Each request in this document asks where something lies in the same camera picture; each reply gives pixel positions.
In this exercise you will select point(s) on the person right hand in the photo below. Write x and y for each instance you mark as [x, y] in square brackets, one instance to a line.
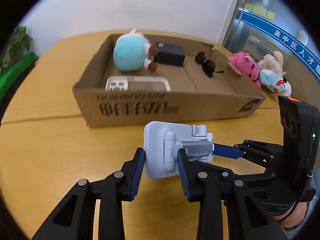
[297, 218]

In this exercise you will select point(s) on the black small box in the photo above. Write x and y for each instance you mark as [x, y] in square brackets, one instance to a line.
[169, 54]

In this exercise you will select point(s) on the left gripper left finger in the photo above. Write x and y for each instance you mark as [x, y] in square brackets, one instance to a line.
[73, 217]

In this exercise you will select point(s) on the white phone stand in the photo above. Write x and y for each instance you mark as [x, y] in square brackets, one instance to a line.
[162, 140]

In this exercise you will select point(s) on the black sunglasses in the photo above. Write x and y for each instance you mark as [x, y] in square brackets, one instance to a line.
[208, 66]

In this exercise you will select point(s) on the clear phone case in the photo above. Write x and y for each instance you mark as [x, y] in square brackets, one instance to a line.
[125, 83]

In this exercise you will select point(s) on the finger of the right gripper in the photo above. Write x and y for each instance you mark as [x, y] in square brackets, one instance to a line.
[227, 151]

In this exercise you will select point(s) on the white panda plush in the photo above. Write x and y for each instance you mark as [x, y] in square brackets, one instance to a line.
[286, 92]

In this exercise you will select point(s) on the green potted plant left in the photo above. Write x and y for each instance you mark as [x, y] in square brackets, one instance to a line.
[17, 46]

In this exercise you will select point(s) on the brown cardboard box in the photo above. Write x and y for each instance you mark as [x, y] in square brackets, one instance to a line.
[193, 96]

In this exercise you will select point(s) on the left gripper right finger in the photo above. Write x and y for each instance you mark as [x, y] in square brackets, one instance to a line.
[215, 187]

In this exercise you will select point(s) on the pink pig plush teal shirt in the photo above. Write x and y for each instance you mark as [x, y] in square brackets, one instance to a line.
[132, 53]

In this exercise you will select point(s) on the blue elephant plush red scarf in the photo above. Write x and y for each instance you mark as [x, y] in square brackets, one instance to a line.
[271, 80]

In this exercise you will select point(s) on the pink bear plush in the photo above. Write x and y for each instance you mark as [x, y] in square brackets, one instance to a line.
[246, 65]

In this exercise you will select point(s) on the beige fluffy plush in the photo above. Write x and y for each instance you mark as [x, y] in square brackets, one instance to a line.
[273, 62]

